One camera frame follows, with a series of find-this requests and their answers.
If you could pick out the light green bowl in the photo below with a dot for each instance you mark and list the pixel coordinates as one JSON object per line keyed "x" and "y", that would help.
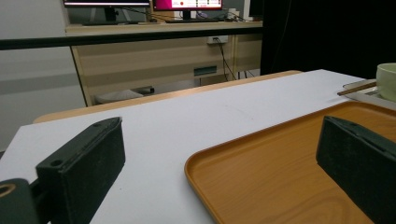
{"x": 387, "y": 82}

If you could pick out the grey chair base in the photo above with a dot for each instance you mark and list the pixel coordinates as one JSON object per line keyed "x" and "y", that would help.
{"x": 116, "y": 96}

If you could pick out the brown wooden chopstick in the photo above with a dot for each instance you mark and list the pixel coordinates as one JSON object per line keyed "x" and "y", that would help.
{"x": 358, "y": 88}

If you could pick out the black horizontal frame bar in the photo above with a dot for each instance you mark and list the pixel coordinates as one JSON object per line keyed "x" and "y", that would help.
{"x": 93, "y": 39}

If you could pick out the light wooden desk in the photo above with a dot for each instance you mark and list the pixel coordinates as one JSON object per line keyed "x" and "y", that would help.
{"x": 140, "y": 65}

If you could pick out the dark teal desk label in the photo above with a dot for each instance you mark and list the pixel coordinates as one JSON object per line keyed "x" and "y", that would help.
{"x": 205, "y": 71}

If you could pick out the monitor with pink screen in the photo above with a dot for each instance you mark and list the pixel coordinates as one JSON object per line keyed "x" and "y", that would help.
{"x": 186, "y": 3}

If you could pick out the black curtain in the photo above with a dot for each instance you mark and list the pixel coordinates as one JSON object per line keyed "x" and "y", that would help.
{"x": 327, "y": 34}

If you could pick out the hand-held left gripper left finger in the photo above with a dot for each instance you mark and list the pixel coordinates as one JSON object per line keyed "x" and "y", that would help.
{"x": 84, "y": 161}

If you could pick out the black keyboard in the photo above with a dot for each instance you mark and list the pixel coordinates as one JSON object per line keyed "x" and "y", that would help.
{"x": 191, "y": 20}

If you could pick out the black computer monitor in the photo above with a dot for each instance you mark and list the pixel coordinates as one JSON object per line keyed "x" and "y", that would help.
{"x": 106, "y": 3}

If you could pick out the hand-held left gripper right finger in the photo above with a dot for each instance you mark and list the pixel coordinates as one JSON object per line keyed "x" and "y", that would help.
{"x": 358, "y": 165}

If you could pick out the brown wooden tray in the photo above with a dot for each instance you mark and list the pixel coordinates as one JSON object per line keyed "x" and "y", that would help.
{"x": 267, "y": 174}

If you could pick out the white cabinet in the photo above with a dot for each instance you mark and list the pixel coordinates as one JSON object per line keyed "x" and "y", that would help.
{"x": 34, "y": 81}

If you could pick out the white power strip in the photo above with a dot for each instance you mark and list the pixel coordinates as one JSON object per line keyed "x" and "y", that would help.
{"x": 218, "y": 39}

